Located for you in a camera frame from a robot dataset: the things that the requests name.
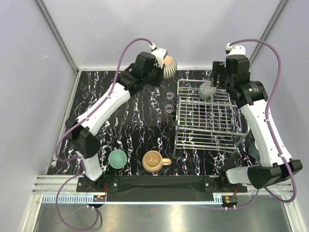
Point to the tan glazed ceramic mug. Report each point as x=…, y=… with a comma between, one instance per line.
x=153, y=162

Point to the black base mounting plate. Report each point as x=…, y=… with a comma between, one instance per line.
x=158, y=188

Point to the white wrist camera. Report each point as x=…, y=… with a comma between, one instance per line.
x=235, y=49
x=159, y=53

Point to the mint green cup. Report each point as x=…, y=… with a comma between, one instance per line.
x=117, y=159

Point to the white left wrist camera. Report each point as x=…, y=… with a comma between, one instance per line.
x=159, y=53

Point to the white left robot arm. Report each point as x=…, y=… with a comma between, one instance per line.
x=82, y=130

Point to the black marble pattern mat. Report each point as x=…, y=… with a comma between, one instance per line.
x=147, y=122

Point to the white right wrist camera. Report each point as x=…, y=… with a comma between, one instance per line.
x=235, y=49

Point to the grey-blue speckled ceramic mug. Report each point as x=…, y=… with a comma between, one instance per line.
x=206, y=92

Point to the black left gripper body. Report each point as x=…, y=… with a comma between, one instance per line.
x=154, y=78

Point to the aluminium frame post left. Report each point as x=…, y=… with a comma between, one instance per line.
x=52, y=27

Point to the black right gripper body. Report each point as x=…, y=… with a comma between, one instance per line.
x=219, y=67

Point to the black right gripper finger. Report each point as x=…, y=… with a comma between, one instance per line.
x=220, y=79
x=213, y=80

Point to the aluminium frame post right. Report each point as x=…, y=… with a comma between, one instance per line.
x=269, y=27

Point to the silver wire dish rack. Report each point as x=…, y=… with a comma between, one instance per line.
x=214, y=124

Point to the aluminium frame post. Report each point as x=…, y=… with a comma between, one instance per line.
x=52, y=27
x=269, y=27

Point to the white ribbed ceramic mug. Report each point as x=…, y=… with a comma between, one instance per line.
x=170, y=67

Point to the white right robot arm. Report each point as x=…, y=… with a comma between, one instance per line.
x=276, y=163

